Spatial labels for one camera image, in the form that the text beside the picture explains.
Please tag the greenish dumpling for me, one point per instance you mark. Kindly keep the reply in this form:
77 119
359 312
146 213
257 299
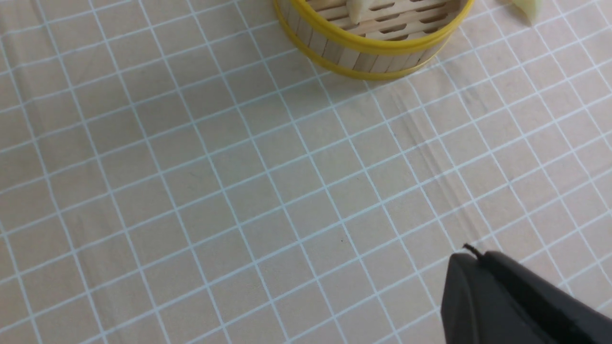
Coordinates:
531 9

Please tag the beige checkered tablecloth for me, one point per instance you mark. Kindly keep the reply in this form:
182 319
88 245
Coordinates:
177 172

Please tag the yellow bamboo steamer tray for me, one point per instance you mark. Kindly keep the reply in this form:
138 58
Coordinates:
393 39

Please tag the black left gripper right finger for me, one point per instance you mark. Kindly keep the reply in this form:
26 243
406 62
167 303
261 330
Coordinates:
550 296

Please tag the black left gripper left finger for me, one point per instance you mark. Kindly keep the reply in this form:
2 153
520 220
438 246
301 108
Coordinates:
489 298

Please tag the white dumpling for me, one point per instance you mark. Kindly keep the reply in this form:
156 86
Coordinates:
357 9

